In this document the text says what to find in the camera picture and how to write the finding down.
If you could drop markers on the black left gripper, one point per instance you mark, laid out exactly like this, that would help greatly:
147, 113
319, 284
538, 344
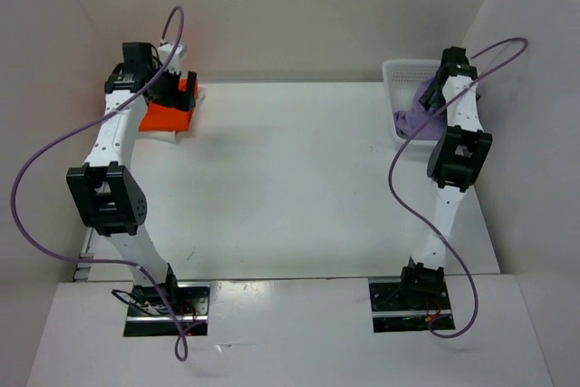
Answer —
176, 98

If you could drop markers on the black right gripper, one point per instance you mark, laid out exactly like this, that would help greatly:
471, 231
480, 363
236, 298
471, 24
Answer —
430, 97

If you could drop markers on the orange t shirt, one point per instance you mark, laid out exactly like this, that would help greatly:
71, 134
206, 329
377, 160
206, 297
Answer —
172, 108

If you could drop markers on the lavender t shirt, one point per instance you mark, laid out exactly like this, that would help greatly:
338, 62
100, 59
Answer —
407, 122

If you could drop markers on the white t shirt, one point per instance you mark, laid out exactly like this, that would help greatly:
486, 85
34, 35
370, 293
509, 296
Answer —
165, 124

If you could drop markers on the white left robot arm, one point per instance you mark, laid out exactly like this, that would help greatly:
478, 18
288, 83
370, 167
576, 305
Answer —
107, 196

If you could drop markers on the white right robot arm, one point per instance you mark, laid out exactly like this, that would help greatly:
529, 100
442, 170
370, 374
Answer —
454, 166

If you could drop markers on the white plastic laundry basket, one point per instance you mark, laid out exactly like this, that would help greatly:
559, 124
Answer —
401, 79

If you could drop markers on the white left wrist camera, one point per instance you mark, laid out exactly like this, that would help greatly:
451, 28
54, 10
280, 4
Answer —
173, 55

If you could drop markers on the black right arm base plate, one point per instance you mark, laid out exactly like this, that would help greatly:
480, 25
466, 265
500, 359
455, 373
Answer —
392, 313

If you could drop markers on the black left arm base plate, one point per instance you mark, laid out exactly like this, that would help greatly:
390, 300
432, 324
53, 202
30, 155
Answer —
147, 316

